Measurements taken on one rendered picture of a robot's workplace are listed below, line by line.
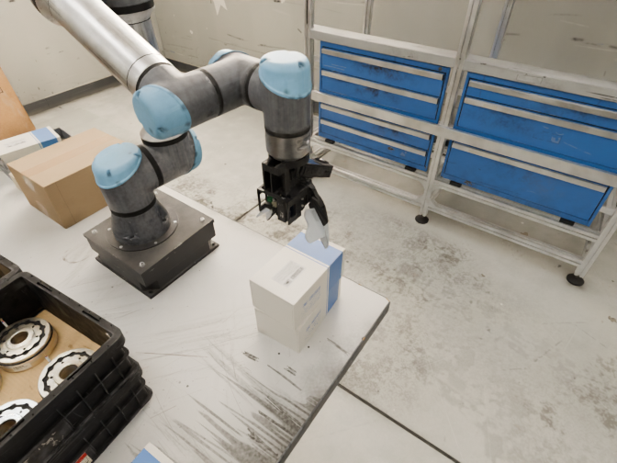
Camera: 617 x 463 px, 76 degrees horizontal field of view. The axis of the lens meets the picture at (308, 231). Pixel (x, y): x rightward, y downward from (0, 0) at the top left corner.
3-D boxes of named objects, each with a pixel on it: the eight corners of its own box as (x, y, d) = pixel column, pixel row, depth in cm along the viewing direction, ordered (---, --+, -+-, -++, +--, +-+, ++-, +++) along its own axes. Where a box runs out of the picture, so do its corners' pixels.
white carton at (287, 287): (304, 254, 102) (303, 229, 96) (343, 275, 97) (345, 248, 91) (252, 305, 90) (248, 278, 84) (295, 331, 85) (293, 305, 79)
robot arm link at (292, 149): (283, 113, 68) (322, 126, 64) (285, 137, 71) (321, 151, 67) (254, 129, 63) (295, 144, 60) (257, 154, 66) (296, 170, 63)
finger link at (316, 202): (311, 229, 76) (289, 190, 74) (317, 224, 77) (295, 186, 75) (329, 225, 73) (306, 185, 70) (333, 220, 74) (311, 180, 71)
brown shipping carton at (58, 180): (108, 165, 151) (94, 127, 141) (145, 184, 142) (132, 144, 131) (29, 204, 133) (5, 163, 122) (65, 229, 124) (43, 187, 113)
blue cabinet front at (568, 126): (441, 175, 215) (468, 71, 177) (589, 225, 183) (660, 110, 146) (439, 177, 213) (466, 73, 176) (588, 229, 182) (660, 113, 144)
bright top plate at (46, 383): (75, 341, 75) (73, 339, 75) (113, 363, 72) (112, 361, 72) (26, 386, 69) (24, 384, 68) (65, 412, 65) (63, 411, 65)
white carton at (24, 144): (59, 146, 162) (49, 126, 156) (69, 157, 155) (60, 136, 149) (4, 163, 152) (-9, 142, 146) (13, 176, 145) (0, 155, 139)
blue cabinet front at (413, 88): (319, 134, 249) (320, 39, 212) (427, 171, 218) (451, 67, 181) (317, 136, 248) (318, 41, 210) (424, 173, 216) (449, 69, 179)
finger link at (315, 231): (312, 262, 75) (287, 220, 72) (329, 244, 79) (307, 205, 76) (323, 260, 73) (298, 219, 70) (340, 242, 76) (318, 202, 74)
